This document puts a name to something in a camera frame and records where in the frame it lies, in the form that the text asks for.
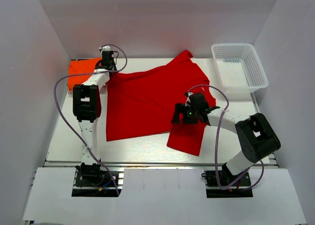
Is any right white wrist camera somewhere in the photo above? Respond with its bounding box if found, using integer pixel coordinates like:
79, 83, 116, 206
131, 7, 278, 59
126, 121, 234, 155
185, 92, 193, 106

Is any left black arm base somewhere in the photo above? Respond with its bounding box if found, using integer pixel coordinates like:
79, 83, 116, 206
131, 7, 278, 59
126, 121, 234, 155
71, 163, 122, 197

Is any aluminium table edge rail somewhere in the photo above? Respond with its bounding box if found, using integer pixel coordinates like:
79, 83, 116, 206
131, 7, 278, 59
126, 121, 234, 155
44, 161, 215, 167

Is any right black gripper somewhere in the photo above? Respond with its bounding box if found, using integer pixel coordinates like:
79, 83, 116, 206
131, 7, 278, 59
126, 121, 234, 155
171, 103, 199, 124

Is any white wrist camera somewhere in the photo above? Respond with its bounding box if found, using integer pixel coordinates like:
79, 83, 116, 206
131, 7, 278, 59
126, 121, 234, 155
99, 45, 111, 52
185, 92, 193, 106

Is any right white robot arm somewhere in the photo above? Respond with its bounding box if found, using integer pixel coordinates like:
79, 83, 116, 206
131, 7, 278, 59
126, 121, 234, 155
171, 93, 281, 190

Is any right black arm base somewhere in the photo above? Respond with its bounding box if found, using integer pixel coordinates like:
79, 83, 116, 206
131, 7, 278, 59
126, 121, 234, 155
200, 165, 254, 198

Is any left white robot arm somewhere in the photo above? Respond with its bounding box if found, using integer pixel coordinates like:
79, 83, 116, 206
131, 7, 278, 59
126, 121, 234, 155
73, 46, 116, 165

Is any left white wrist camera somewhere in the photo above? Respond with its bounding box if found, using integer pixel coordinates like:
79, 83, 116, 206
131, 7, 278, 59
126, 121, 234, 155
99, 45, 111, 52

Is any white plastic mesh basket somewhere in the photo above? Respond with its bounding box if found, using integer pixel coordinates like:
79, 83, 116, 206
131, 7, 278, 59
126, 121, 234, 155
211, 43, 269, 95

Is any orange folded t shirt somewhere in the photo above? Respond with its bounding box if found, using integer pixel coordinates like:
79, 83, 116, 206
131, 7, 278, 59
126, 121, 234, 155
67, 58, 100, 92

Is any red t shirt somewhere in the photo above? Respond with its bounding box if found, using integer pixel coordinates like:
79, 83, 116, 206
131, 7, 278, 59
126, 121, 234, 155
106, 50, 216, 156

